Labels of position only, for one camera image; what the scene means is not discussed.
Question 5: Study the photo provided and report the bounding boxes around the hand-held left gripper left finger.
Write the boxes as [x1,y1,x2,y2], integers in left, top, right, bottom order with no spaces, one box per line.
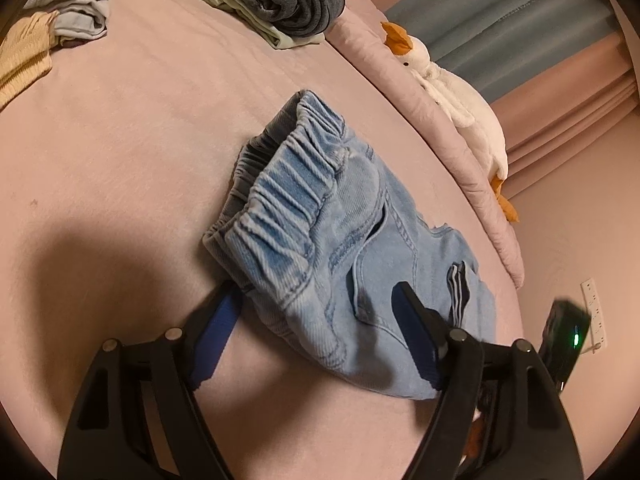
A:
[57,280,246,480]

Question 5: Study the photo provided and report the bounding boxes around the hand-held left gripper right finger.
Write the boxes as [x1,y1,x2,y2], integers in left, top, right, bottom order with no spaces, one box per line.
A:
[392,282,585,480]

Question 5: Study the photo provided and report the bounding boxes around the light blue denim pants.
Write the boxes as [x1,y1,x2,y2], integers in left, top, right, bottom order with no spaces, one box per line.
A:
[202,89,497,402]

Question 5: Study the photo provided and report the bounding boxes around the pink curtain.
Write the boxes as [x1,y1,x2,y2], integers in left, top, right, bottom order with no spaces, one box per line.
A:
[332,0,640,196]

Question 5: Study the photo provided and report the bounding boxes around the white goose plush toy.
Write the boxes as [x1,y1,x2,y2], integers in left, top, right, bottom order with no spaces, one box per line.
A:
[380,21,521,223]

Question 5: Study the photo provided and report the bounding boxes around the pink duvet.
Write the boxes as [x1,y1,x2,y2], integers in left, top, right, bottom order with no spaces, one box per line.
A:
[325,0,526,288]

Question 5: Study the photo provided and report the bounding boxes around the blue curtain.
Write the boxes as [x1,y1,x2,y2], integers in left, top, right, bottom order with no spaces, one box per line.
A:
[382,0,626,106]

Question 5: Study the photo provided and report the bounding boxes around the folded light green garment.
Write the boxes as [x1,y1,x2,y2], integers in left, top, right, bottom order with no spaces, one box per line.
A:
[165,0,327,51]

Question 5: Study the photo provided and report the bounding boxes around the cream cartoon print garment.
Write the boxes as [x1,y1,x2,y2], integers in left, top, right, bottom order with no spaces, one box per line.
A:
[0,9,61,111]

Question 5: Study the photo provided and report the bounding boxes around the small folded light blue jeans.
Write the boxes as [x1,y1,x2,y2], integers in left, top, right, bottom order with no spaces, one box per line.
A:
[22,0,115,43]

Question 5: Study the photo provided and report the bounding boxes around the white wall outlet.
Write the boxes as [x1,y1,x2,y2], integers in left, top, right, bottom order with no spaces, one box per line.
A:
[580,276,608,355]

